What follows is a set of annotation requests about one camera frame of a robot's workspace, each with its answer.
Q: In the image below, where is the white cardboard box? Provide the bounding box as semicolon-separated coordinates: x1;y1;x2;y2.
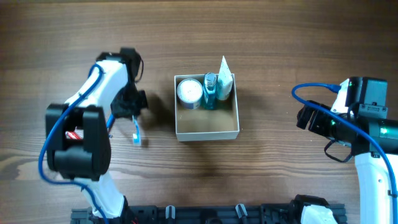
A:
174;74;240;142

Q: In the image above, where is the blue white toothbrush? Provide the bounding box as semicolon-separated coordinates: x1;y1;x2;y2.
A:
132;116;142;146

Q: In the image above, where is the white lotion tube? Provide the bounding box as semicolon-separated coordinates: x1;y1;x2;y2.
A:
216;57;234;101

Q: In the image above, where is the blue mouthwash bottle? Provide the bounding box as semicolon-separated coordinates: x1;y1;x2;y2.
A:
203;72;217;110

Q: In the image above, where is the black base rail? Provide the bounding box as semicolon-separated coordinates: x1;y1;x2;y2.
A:
70;203;348;224

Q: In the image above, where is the white round jar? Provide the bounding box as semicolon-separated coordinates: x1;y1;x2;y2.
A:
177;78;203;110

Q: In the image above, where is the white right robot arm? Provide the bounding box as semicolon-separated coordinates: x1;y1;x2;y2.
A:
292;77;397;223

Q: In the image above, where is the red green toothpaste tube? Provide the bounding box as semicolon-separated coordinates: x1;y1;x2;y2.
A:
65;131;82;139

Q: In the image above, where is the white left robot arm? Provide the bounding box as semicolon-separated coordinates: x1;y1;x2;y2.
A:
38;47;149;223

